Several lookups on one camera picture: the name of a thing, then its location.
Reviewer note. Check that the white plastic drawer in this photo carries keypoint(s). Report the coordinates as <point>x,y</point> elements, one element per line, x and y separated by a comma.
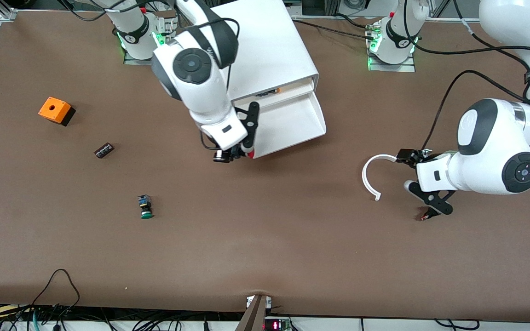
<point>292,95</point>
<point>288,124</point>

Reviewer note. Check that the small metal toggle switch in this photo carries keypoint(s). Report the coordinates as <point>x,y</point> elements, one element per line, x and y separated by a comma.
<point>427,151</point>

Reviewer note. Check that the orange button box black base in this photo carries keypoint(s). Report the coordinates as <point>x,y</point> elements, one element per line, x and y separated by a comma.
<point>53,109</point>

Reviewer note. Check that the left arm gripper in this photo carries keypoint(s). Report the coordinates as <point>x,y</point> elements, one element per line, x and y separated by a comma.
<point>408,156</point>

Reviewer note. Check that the aluminium profile beam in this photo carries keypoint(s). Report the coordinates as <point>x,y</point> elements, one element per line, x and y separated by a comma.
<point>255,315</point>

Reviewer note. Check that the white drawer cabinet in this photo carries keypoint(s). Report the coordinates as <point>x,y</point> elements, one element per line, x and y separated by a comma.
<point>269,46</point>

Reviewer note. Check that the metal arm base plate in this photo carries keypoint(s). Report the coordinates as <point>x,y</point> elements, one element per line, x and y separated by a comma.
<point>131,61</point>
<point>407,68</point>

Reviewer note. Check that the small black orange part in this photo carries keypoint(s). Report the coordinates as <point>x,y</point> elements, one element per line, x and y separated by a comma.
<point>268,92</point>

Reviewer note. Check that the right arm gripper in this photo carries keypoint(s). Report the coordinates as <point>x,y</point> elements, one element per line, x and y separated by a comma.
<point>228,154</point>

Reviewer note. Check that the aluminium frame rail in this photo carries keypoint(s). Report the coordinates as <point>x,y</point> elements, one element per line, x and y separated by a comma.
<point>2,10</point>

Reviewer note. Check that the small black rocker switch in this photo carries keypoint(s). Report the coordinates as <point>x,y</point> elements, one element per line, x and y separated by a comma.
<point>425,215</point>

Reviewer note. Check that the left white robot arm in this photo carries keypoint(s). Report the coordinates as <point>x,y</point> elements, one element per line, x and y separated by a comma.
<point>490,147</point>

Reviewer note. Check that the green mushroom push button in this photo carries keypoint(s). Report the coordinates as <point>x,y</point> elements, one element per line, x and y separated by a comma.
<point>145,208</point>

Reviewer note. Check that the black device red display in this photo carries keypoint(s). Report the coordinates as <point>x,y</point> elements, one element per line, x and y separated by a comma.
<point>276,325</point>

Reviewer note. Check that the small black terminal block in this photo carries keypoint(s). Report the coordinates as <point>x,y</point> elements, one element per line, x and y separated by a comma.
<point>103,150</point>

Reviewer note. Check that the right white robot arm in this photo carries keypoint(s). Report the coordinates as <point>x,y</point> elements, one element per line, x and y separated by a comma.
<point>200,82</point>

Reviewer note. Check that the left black camera bracket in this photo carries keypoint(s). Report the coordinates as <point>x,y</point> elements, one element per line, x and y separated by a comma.
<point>435,200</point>

